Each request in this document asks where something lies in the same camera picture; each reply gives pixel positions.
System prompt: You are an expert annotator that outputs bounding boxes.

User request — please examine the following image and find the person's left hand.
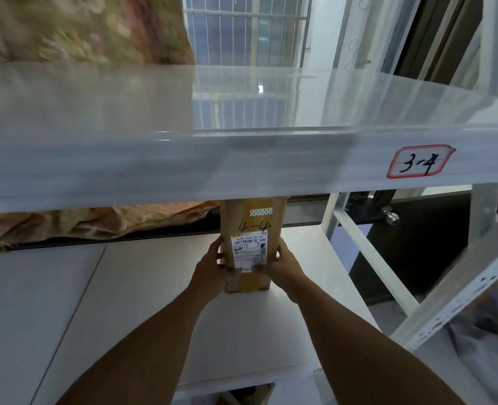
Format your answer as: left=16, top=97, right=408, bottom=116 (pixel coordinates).
left=189, top=235, right=242, bottom=298

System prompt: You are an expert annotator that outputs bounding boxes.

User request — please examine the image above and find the person's right hand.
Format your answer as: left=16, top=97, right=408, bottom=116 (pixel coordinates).
left=252, top=241, right=308, bottom=303

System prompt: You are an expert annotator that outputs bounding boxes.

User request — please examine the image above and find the long brown cardboard parcel box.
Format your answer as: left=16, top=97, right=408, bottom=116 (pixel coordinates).
left=218, top=197, right=290, bottom=295

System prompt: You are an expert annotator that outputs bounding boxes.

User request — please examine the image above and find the person's right forearm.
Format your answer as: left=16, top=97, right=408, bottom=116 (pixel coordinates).
left=273, top=276, right=471, bottom=405

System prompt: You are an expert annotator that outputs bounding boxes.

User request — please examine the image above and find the person's left forearm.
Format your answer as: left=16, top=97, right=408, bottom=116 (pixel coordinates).
left=55, top=282, right=224, bottom=405

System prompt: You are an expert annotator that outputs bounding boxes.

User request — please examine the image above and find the matte white shelf board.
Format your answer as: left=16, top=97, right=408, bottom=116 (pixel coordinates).
left=0, top=225, right=401, bottom=405

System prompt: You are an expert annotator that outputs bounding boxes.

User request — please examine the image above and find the silver metal knob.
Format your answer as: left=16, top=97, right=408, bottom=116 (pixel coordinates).
left=380, top=205, right=400, bottom=226

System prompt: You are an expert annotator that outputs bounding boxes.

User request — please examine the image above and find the glossy white shelf board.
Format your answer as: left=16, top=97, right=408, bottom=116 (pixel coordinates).
left=0, top=60, right=498, bottom=215

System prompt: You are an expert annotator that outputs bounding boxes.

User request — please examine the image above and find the dark door panel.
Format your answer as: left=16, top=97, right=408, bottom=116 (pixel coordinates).
left=284, top=184, right=498, bottom=309

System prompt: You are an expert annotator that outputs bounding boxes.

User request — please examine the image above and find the red-bordered handwritten label sticker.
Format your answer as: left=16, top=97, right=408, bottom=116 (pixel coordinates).
left=386, top=144, right=457, bottom=180

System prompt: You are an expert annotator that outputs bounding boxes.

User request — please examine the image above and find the window with metal bars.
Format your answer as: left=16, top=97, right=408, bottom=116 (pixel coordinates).
left=182, top=0, right=314, bottom=69

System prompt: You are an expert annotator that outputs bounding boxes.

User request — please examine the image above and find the grey cloth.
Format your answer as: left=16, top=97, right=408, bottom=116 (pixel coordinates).
left=446, top=287, right=498, bottom=405

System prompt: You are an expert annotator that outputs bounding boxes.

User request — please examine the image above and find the floral patterned curtain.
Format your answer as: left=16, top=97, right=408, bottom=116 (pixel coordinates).
left=0, top=0, right=221, bottom=252

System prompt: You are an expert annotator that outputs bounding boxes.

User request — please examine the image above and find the white metal shelving rack frame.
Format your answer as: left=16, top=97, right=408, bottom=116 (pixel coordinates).
left=320, top=181, right=498, bottom=405

